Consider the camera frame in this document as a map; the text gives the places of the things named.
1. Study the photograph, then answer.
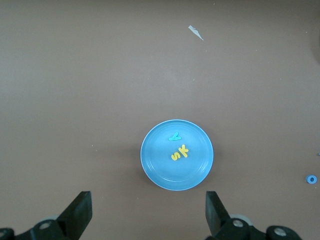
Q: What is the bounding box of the blue plate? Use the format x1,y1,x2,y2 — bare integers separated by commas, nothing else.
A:
139,119,215,192

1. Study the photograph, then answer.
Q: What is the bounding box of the teal foam letter y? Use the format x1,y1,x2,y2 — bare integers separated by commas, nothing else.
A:
167,131,182,142

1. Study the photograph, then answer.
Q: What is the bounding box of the white paper scrap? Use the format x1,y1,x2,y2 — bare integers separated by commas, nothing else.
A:
187,24,205,41

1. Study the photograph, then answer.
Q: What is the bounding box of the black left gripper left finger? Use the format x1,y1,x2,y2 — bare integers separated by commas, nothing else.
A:
29,190,93,240

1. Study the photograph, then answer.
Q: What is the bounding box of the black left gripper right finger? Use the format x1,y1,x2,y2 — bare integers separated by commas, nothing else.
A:
205,190,251,240

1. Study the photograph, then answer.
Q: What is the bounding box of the yellow foam letter k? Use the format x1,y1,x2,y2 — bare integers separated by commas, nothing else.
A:
178,144,190,158

